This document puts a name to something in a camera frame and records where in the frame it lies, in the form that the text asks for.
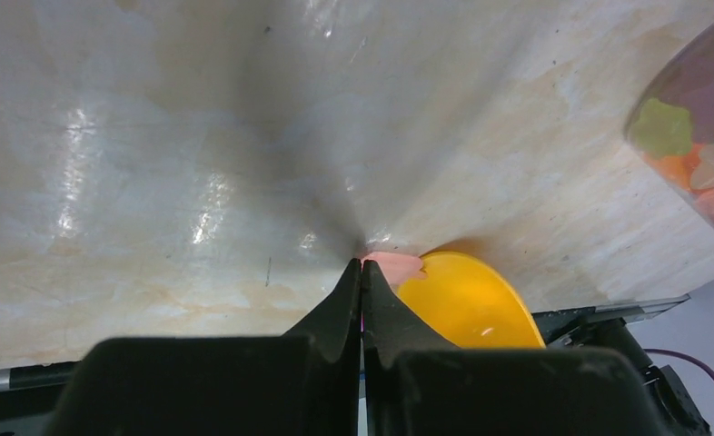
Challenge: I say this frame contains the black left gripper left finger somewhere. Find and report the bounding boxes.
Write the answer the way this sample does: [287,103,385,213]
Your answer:
[46,260,362,435]

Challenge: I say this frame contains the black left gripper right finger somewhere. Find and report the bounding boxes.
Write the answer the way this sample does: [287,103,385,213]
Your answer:
[362,261,667,435]

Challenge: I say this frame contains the yellow plastic scoop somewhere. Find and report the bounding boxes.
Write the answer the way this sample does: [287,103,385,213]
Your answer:
[397,252,545,349]

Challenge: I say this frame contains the pink popsicle gummy candy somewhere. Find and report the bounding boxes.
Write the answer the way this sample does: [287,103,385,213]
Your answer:
[361,252,427,286]

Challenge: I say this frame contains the clear glass jar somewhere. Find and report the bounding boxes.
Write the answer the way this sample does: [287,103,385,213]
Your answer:
[625,23,714,228]

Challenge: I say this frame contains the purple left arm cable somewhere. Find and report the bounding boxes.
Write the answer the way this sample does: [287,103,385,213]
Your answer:
[643,348,714,436]

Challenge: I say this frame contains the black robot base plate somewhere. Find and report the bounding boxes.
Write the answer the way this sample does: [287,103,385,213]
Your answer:
[0,302,712,435]

